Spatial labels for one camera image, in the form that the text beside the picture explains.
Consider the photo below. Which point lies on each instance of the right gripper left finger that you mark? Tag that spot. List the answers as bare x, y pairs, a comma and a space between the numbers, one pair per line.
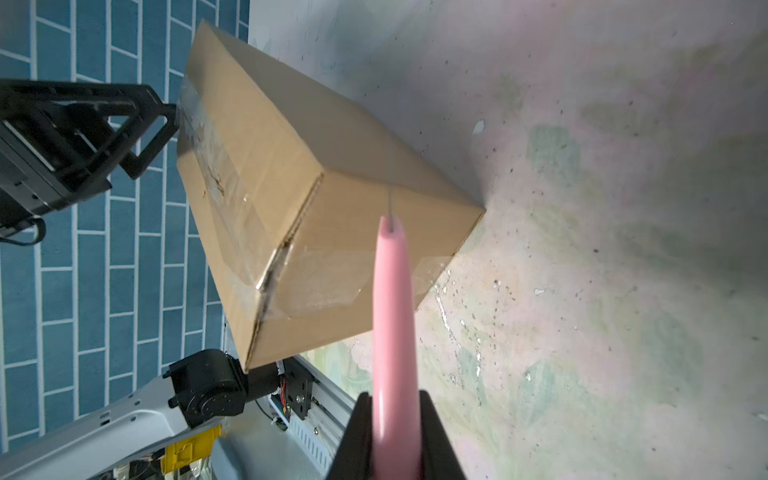
352, 460

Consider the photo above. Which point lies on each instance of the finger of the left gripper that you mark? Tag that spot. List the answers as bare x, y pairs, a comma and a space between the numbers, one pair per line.
97, 112
133, 157

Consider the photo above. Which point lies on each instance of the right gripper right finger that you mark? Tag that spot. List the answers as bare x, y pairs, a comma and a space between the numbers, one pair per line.
439, 461

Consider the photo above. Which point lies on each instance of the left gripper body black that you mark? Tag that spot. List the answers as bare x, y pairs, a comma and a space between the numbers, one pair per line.
34, 154

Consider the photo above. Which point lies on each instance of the pink utility knife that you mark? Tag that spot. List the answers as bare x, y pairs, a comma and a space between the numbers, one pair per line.
396, 438

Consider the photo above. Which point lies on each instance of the brown cardboard express box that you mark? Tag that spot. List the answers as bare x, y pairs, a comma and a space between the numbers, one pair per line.
287, 181

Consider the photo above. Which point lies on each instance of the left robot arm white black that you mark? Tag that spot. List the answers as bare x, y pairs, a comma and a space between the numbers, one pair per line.
193, 393

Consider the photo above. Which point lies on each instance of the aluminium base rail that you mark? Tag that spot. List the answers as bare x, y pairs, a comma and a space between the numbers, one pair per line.
313, 408

